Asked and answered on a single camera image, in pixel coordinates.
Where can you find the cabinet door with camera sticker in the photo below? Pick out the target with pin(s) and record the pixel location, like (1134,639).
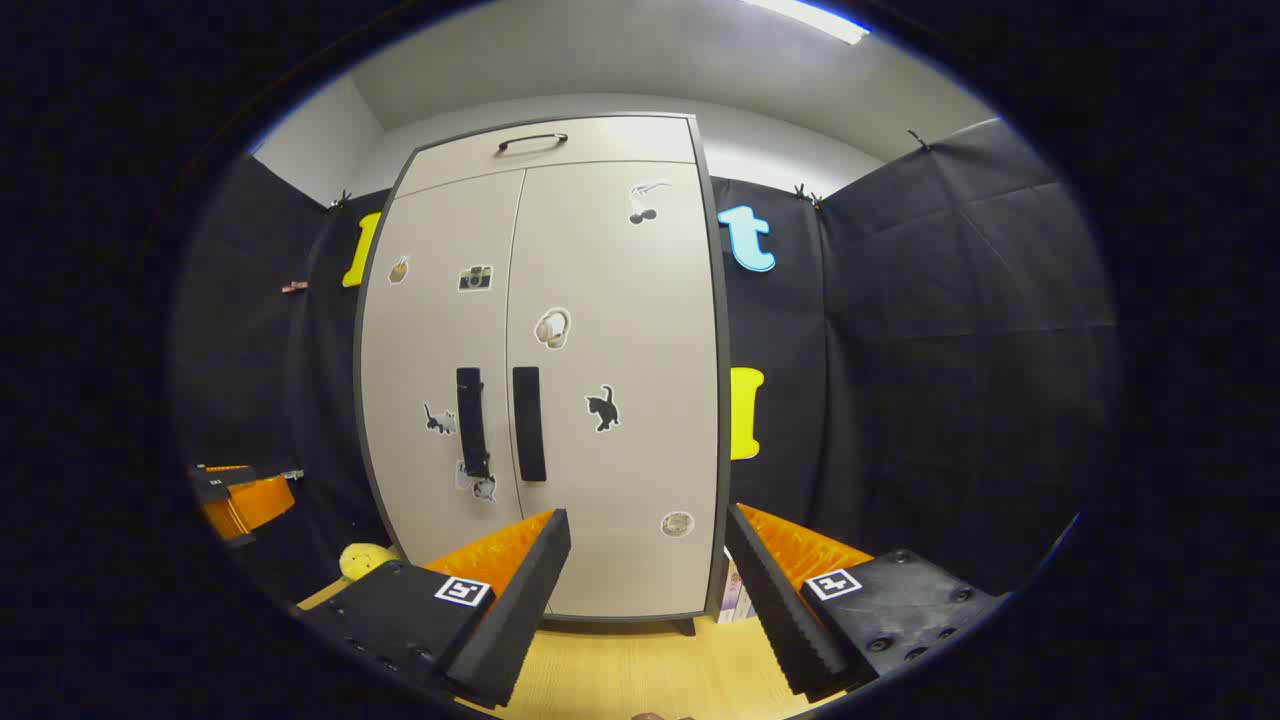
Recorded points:
(420,340)

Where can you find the grey cabinet drawer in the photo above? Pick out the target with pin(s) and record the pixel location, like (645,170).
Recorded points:
(620,145)

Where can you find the grey double-door shoe cabinet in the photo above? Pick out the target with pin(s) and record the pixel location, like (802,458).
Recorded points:
(726,420)

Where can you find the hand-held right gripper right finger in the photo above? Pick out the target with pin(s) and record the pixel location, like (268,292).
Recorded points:
(780,610)

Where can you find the yellow plush toy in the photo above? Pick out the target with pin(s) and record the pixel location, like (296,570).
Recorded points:
(365,560)

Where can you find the black binder clip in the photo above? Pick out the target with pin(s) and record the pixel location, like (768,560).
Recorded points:
(918,139)
(341,201)
(808,196)

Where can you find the white printed box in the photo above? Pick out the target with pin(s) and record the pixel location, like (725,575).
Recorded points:
(735,595)

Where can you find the black backdrop cloth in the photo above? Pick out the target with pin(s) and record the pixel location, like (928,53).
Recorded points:
(950,350)

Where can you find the ceiling light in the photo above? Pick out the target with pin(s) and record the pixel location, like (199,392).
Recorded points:
(815,20)

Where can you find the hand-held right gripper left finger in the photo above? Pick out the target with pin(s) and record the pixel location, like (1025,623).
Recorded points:
(525,590)

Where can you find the cabinet door with headphone sticker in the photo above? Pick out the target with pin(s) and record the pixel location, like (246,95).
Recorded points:
(640,300)

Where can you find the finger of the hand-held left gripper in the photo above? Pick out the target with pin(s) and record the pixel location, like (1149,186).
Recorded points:
(220,484)
(260,505)

